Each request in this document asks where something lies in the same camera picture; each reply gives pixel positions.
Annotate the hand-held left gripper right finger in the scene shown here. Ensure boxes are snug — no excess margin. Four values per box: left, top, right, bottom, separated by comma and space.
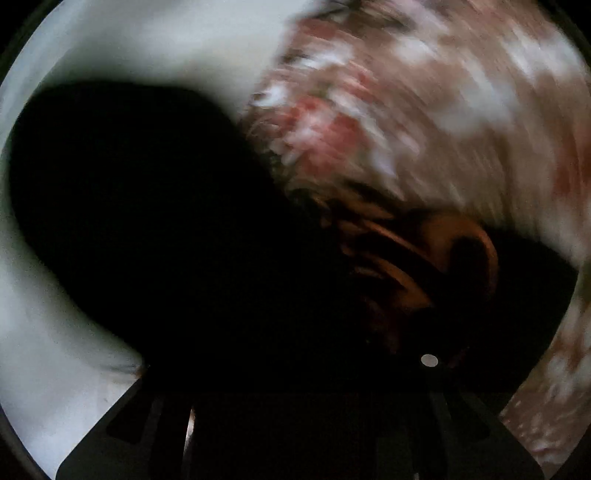
375, 352, 544, 480

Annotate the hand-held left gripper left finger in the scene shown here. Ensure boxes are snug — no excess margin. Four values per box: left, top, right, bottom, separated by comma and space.
55, 366, 195, 480

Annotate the black garment with orange print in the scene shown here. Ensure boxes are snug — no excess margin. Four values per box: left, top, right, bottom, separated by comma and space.
9, 80, 579, 480

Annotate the brown floral blanket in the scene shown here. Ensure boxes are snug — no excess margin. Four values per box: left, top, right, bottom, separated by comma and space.
235, 0, 591, 468

